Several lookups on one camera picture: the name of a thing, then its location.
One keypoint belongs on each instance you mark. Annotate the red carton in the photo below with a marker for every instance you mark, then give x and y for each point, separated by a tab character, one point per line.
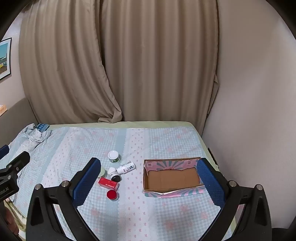
108	183

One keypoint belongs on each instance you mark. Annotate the grey upholstered headboard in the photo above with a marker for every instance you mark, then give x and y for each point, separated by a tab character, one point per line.
18	115

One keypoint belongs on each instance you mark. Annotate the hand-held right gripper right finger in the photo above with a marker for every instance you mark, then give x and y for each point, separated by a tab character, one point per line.
210	183

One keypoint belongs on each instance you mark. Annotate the patterned cardboard box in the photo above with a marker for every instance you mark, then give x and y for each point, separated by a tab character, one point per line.
171	180

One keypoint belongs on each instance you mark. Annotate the white-lidded green jar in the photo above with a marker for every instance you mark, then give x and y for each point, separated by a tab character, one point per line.
113	156

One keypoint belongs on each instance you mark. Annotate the crumpled light blue cloth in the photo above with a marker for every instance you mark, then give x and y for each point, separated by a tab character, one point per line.
34	136

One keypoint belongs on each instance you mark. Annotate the pale green-lidded yellow jar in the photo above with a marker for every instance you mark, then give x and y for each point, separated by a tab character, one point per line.
102	172

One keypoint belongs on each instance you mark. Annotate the orange box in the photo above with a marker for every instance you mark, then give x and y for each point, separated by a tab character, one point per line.
1	110

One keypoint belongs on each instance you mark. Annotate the printed blanket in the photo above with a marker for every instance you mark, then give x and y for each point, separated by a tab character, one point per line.
161	143

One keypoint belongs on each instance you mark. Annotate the blue patterned cloth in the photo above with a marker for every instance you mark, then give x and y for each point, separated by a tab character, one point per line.
43	127

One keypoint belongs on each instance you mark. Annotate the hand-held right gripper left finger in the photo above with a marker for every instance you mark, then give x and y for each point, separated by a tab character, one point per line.
86	183

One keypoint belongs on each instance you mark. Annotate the beige curtain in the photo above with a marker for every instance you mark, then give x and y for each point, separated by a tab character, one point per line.
161	58
62	58

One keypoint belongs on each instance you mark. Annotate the pale green bed sheet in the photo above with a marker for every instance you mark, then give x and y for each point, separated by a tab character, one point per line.
138	123

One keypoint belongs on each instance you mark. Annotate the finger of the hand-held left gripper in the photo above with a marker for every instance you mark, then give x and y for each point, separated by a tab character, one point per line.
19	160
3	151

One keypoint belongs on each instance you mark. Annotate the red round tin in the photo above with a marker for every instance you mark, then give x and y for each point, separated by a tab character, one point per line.
112	195

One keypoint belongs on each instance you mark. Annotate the white plastic bottle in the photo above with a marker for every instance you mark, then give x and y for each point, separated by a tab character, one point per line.
126	168

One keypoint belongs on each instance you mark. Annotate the wall poster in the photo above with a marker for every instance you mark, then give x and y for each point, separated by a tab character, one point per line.
4	58

